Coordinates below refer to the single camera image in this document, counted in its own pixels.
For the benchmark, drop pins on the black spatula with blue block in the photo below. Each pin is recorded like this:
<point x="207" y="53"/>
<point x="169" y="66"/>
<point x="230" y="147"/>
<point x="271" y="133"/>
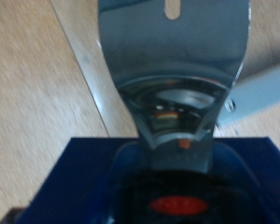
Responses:
<point x="177" y="46"/>

